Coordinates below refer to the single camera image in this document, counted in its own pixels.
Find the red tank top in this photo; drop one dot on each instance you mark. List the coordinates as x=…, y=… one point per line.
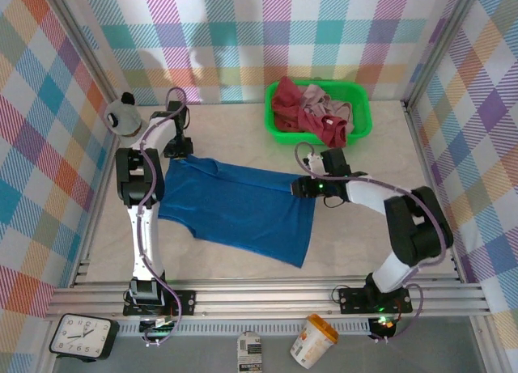
x=311, y=126

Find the mauve pink tank top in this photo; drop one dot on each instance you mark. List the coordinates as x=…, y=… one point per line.
x=340, y=108

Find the blue tank top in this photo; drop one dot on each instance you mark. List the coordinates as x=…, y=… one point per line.
x=243, y=211

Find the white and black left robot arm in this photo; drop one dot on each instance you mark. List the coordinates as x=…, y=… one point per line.
x=151, y=247

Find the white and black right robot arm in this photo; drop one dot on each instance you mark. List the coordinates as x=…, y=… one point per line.
x=417, y=235

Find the grey plush animal toy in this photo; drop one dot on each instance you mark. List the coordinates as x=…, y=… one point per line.
x=123, y=114

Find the green plastic basket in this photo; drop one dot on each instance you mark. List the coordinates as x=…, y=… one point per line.
x=362, y=106

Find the small electronics board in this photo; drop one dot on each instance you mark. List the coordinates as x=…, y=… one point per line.
x=158, y=330
x=382, y=324

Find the white cup with orange lid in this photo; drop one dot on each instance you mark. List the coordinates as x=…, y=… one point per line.
x=311, y=342

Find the black and white carton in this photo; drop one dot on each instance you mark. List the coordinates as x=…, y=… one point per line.
x=249, y=353

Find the black alarm clock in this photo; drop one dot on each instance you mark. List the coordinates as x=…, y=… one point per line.
x=83, y=334

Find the aluminium side rail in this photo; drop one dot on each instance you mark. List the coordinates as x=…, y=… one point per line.
x=421, y=146
x=82, y=274

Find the aluminium front rail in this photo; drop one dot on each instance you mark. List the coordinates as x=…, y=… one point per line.
x=263, y=302

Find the aluminium frame post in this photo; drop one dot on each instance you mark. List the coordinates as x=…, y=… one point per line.
x=87, y=37
x=439, y=45

